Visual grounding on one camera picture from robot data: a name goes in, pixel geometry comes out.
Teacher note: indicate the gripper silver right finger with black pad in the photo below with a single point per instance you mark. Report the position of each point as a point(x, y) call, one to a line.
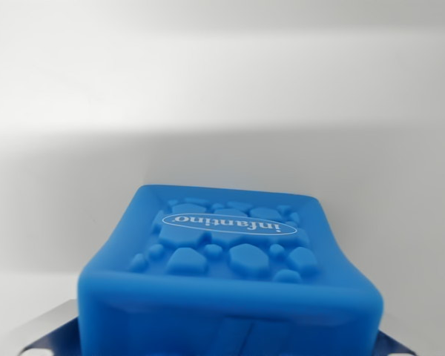
point(395, 339)

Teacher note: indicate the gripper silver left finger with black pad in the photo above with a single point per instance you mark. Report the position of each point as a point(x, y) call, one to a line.
point(55, 330)

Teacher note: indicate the blue soft toy cube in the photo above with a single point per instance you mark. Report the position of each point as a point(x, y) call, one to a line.
point(230, 282)

